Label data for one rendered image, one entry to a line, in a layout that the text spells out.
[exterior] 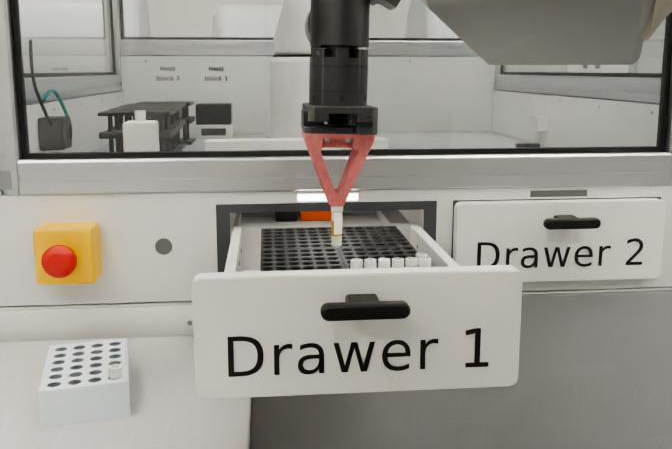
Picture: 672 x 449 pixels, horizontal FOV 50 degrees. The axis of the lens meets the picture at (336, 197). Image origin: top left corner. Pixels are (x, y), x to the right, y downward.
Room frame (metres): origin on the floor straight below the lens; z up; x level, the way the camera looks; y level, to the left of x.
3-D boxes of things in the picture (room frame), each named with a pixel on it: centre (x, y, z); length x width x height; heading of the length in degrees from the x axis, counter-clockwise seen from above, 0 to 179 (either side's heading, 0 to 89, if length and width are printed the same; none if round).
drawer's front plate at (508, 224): (0.96, -0.30, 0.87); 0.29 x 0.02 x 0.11; 96
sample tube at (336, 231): (0.71, 0.00, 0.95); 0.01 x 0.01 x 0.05
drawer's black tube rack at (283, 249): (0.82, 0.00, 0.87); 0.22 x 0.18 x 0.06; 6
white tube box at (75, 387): (0.72, 0.26, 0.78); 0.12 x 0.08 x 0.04; 17
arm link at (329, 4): (0.72, 0.00, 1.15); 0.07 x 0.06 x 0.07; 6
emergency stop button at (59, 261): (0.85, 0.33, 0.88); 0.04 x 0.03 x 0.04; 96
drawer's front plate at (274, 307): (0.62, -0.02, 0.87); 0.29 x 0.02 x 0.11; 96
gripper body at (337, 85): (0.72, 0.00, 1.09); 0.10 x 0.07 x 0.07; 6
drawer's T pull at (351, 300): (0.59, -0.02, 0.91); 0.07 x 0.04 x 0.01; 96
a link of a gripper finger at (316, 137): (0.72, 0.00, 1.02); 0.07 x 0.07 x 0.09; 6
